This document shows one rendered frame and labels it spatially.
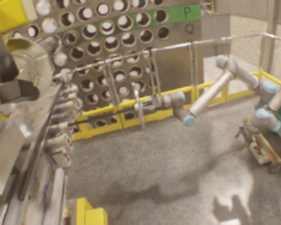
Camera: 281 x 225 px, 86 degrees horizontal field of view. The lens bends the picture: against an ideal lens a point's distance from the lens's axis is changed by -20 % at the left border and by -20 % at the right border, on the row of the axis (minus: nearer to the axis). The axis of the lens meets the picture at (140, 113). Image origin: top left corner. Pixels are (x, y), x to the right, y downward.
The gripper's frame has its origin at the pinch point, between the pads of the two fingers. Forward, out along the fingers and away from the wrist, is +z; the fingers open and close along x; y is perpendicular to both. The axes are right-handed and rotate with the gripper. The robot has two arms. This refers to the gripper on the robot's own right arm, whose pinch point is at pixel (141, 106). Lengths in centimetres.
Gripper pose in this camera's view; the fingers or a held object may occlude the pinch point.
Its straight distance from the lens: 143.2
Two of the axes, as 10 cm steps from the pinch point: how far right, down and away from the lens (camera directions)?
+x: 2.2, 7.5, -6.2
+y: -1.2, -6.1, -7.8
